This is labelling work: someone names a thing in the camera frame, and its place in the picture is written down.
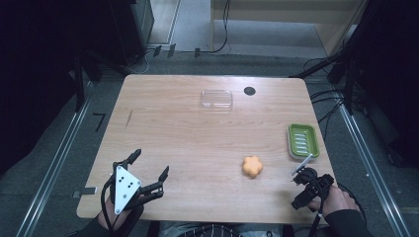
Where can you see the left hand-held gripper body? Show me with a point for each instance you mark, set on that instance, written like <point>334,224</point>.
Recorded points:
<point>124,187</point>

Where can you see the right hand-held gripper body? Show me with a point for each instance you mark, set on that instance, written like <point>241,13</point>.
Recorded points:
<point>311,184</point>

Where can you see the person's right hand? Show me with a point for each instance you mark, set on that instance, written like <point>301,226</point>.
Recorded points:
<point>337,200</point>

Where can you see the person's left hand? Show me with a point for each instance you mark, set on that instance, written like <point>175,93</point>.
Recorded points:
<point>113,219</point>

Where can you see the green soap dish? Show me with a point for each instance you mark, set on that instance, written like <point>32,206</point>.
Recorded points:
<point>303,141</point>

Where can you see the orange flower-shaped soap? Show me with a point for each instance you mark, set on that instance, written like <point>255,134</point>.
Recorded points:
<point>252,166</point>

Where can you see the clear plastic box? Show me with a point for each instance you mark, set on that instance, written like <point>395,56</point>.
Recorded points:
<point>216,99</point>

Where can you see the black metal stand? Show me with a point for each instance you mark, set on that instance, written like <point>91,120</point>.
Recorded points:
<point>79,82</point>
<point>346,75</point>

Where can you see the black round table grommet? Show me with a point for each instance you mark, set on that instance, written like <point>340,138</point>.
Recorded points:
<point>249,91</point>

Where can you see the black cabinet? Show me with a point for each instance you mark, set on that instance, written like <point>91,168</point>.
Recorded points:
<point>131,29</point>

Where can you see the light wooden cabinet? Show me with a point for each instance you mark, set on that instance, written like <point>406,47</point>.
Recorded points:
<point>280,13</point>

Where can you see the metal floor rail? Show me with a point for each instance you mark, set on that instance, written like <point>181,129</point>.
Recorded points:
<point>370,168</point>
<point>54,164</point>

